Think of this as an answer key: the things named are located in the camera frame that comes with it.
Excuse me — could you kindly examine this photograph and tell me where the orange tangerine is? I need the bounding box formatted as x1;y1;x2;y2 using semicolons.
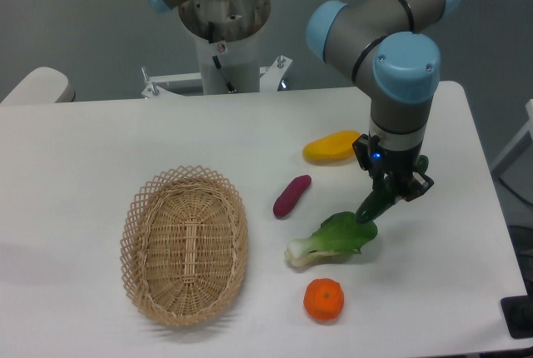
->
303;278;345;321

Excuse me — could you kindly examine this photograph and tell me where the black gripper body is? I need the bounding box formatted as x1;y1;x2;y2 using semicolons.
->
352;134;424;178

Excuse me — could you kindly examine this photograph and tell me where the purple sweet potato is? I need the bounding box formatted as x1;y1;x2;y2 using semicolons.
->
272;175;312;219

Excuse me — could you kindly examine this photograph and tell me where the black device at table edge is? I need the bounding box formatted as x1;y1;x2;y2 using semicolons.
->
501;296;532;340

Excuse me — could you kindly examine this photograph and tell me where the white chair backrest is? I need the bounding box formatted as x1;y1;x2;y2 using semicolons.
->
1;67;76;107

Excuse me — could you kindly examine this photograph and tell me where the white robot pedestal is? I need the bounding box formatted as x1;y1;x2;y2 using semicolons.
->
142;0;292;98

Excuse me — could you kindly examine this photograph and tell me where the oval wicker basket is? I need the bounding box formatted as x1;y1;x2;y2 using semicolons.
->
120;166;248;327

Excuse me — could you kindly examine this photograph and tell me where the yellow mango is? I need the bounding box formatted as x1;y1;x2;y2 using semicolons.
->
302;130;361;164

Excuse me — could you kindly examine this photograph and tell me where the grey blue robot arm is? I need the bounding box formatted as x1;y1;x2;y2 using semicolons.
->
148;0;461;201

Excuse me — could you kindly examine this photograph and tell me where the green bok choy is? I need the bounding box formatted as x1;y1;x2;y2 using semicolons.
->
284;211;378;267

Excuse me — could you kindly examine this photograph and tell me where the white frame at right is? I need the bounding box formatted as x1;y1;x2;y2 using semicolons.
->
489;99;532;178

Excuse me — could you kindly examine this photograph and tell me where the dark green cucumber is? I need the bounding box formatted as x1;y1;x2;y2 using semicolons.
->
356;155;429;223

